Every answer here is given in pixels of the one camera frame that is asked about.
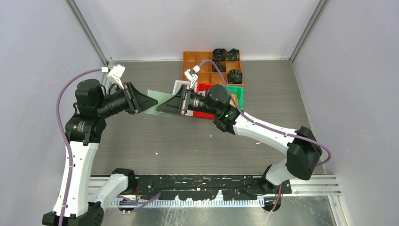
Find white plastic bin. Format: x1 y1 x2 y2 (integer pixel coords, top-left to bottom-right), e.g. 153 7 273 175
172 80 190 95

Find dark rolled item middle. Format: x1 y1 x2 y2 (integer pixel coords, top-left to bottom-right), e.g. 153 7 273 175
212 62 226 73

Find orange compartment tray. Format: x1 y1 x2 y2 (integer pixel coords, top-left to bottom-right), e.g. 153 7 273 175
180 51 244 86

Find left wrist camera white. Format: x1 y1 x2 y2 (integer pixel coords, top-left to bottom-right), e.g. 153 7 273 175
100 64 126 89

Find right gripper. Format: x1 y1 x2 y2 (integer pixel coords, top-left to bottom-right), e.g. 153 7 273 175
156 85 219 116

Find green plastic bin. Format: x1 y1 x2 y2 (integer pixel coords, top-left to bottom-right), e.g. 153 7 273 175
227 85 244 110

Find black rolled item top-left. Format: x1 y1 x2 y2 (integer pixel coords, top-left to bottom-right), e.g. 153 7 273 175
212 48 228 62

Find gold cards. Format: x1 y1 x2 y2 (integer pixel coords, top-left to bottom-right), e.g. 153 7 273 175
230 94 239 108

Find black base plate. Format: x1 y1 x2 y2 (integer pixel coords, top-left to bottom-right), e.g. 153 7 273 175
106 174 292 202

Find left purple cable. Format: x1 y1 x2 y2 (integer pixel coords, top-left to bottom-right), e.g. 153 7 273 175
56 68 161 226

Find green card holder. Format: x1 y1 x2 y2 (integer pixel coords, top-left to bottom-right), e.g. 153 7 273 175
144 89 176 118

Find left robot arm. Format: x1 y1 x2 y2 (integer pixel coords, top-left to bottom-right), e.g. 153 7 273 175
42 79 158 226

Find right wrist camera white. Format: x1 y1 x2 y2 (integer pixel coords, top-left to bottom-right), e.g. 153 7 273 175
184 65 200 89

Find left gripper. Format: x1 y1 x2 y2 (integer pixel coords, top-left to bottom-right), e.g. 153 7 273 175
96 81 158 118

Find dark green rolled item top-right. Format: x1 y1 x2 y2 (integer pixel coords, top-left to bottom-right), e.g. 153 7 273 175
226 48 240 62

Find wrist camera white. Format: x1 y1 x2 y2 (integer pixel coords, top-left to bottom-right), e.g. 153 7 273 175
184 65 200 89
100 64 126 89

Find red plastic bin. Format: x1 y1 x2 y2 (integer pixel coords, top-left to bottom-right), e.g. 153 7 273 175
193 82 215 120

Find dark green rolled item bottom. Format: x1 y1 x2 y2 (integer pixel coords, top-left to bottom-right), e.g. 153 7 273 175
227 69 243 84

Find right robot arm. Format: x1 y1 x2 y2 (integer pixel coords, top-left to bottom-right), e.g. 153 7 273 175
157 85 322 194

